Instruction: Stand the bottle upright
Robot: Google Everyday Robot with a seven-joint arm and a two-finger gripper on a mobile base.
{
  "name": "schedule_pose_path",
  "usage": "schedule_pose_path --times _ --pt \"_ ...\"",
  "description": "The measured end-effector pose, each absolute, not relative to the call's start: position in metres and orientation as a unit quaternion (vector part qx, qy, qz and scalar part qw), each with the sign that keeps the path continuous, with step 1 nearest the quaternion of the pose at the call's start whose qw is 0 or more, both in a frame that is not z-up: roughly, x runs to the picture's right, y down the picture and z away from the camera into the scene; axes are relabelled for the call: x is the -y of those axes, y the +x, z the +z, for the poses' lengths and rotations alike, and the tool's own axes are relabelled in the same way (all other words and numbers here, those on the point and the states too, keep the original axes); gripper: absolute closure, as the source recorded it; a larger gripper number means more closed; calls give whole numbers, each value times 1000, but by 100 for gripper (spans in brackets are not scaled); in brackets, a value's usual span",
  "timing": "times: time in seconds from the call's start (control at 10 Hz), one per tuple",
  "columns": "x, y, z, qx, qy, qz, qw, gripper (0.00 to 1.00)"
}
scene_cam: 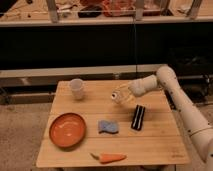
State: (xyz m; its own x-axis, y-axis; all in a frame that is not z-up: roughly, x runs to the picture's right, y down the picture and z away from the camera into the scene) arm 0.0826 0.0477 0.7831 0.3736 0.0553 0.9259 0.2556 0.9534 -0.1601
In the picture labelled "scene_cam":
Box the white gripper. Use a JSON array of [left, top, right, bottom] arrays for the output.
[[115, 80, 145, 103]]

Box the orange round plate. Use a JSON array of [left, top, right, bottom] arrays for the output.
[[49, 113, 86, 148]]

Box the blue sponge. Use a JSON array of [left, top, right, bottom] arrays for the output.
[[98, 120, 119, 134]]

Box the orange toy carrot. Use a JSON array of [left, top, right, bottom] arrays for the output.
[[91, 153, 126, 164]]

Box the white paper cup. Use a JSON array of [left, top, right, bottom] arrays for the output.
[[69, 78, 84, 100]]

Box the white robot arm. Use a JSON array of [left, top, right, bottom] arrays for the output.
[[111, 65, 213, 171]]

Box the hanging black cable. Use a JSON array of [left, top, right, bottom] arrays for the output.
[[132, 14, 140, 80]]

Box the black rectangular case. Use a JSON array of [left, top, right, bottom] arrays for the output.
[[131, 105, 145, 131]]

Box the wooden table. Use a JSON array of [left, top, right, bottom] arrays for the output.
[[36, 80, 189, 168]]

